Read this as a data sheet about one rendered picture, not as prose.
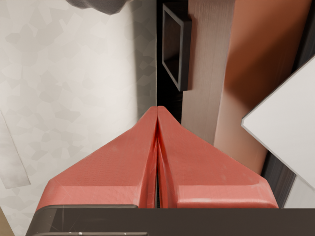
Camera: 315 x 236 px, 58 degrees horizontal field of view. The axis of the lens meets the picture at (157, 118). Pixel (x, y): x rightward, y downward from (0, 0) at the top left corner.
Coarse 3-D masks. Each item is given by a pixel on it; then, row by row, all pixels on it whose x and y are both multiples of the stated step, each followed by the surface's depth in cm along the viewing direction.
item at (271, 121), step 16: (304, 64) 12; (288, 80) 12; (304, 80) 13; (272, 96) 13; (288, 96) 13; (256, 112) 13; (272, 112) 13; (288, 112) 14; (256, 128) 14; (272, 128) 14; (288, 128) 14; (272, 144) 15
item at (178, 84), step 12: (168, 12) 20; (180, 12) 19; (168, 24) 22; (180, 24) 18; (168, 36) 23; (180, 36) 19; (168, 48) 23; (180, 48) 19; (168, 60) 24; (180, 60) 19; (168, 72) 23; (180, 72) 20; (180, 84) 20
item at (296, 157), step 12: (312, 84) 13; (312, 96) 13; (300, 108) 14; (312, 108) 14; (300, 120) 14; (312, 120) 14; (300, 132) 15; (312, 132) 15; (288, 144) 15; (300, 144) 15; (312, 144) 15; (288, 156) 16; (300, 156) 16; (312, 156) 16; (300, 168) 16; (312, 168) 17; (312, 180) 17
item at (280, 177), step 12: (312, 0) 14; (312, 12) 14; (312, 24) 14; (312, 36) 14; (300, 48) 15; (312, 48) 14; (300, 60) 15; (264, 168) 20; (276, 168) 19; (288, 168) 17; (276, 180) 19; (288, 180) 18; (276, 192) 19
